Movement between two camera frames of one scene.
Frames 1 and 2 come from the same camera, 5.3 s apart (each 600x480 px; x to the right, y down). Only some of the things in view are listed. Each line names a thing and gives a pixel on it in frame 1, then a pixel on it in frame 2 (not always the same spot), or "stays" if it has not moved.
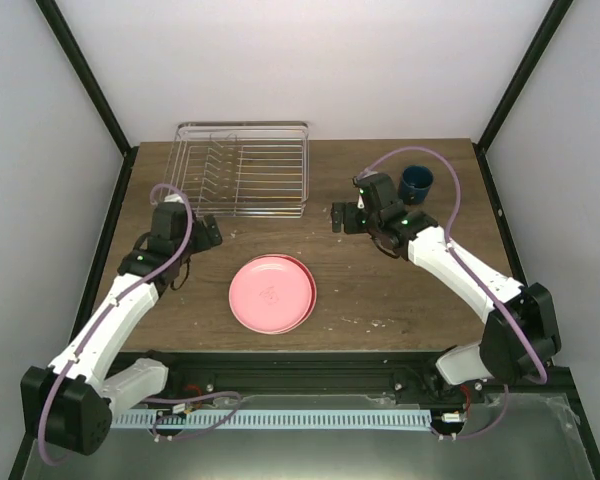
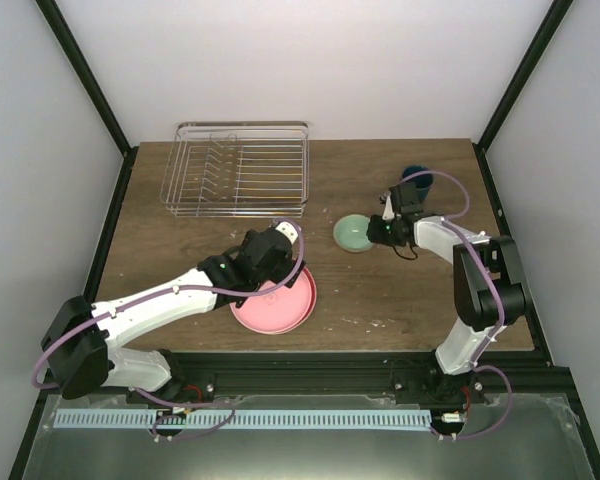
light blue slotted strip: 271,419 stays
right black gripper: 336,218 → 373,233
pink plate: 270,294 stays
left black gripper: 204,242 → 284,271
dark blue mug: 415,184 stays
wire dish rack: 240,170 stays
